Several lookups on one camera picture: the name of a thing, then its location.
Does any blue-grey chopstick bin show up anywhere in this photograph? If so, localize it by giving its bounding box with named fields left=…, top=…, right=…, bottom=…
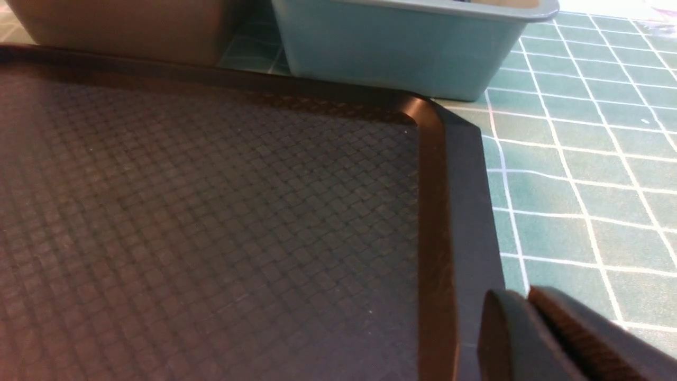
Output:
left=272, top=1, right=560, bottom=102

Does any green checked tablecloth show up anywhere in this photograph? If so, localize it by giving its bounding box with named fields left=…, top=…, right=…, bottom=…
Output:
left=0, top=11, right=677, bottom=360

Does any grey-brown spoon bin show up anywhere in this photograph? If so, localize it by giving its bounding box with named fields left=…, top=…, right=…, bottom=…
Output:
left=7, top=1, right=257, bottom=66

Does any black serving tray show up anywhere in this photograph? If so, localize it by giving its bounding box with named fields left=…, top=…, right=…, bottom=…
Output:
left=1, top=44, right=505, bottom=380

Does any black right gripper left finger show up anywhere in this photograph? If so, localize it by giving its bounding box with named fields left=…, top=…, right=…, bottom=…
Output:
left=477, top=289, right=587, bottom=380

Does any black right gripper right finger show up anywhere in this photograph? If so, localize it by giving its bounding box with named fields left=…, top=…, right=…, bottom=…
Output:
left=528, top=286, right=676, bottom=380

